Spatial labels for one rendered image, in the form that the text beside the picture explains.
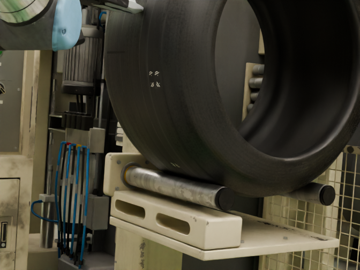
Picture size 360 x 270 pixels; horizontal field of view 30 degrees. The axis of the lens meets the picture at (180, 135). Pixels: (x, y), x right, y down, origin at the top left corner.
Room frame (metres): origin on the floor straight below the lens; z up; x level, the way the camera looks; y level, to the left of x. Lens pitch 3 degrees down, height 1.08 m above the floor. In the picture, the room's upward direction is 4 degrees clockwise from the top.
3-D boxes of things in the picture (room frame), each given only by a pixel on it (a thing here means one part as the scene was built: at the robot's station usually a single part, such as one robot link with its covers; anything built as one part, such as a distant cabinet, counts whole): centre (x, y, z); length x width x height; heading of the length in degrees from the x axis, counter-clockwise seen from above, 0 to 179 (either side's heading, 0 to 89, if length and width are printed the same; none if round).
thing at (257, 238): (1.48, -0.11, 0.80); 0.37 x 0.36 x 0.02; 125
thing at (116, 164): (1.63, 0.00, 0.90); 0.40 x 0.03 x 0.10; 125
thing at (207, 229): (1.40, 0.01, 0.83); 0.36 x 0.09 x 0.06; 35
